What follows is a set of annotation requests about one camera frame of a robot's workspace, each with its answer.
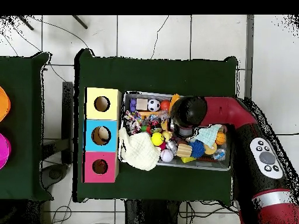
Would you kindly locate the cream muslin cloth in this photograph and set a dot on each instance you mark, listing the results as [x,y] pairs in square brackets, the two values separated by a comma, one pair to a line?
[140,151]

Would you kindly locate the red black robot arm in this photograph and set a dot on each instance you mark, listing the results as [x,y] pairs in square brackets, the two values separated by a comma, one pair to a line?
[245,140]

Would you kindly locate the shallow mesh bin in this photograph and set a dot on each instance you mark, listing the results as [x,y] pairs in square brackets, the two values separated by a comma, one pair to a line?
[140,95]

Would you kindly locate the wooden box with three holes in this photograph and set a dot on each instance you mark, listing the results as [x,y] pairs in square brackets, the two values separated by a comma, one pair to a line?
[109,112]

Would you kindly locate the yellow ball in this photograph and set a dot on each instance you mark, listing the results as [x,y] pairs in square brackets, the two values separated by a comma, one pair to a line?
[157,139]

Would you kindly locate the small soccer ball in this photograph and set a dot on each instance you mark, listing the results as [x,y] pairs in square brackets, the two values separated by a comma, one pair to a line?
[154,105]

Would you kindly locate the red ball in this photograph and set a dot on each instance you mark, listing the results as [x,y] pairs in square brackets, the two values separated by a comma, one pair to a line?
[164,105]

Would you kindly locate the orange plastic toy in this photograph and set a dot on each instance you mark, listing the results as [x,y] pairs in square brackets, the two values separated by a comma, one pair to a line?
[174,99]

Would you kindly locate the white baseball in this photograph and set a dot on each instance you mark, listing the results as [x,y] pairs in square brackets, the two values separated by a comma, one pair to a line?
[167,155]

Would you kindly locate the striped wooden block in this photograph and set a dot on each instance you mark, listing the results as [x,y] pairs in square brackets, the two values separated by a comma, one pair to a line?
[184,150]

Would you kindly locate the dark green table cloth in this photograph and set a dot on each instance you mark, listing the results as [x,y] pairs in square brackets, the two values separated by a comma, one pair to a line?
[140,74]
[21,93]

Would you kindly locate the blue spiky ball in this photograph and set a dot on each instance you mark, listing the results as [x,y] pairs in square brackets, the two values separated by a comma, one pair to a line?
[197,148]

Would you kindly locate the mint muslin cloth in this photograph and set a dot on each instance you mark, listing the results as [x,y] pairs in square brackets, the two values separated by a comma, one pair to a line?
[208,135]

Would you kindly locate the small orange basketball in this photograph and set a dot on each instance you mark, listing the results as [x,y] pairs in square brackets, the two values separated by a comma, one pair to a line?
[220,138]

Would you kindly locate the black upright stand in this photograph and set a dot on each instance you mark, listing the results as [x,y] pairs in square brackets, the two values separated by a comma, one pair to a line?
[67,105]

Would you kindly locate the grey stand base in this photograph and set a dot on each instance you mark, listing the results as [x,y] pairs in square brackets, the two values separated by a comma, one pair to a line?
[55,173]

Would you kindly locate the dark tripod leg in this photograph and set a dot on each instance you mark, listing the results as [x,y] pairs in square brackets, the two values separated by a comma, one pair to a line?
[79,22]
[26,23]

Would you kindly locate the orange bowl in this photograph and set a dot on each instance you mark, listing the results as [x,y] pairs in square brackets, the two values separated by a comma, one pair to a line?
[4,105]

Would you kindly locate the pink bowl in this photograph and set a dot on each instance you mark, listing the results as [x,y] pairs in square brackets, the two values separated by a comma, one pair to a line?
[3,151]

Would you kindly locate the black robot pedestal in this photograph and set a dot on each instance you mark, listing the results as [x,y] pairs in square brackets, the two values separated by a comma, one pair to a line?
[151,213]

